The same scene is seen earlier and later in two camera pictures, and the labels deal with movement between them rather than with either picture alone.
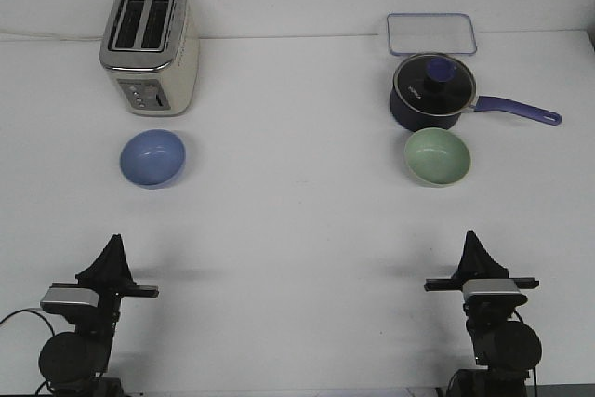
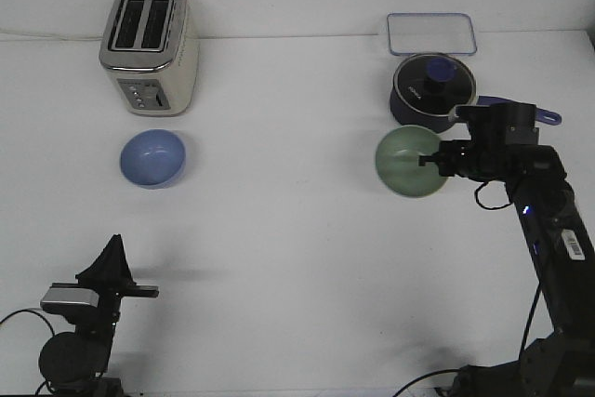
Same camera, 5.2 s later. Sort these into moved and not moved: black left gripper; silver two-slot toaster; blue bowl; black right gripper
Moved: black right gripper
Not moved: blue bowl; silver two-slot toaster; black left gripper
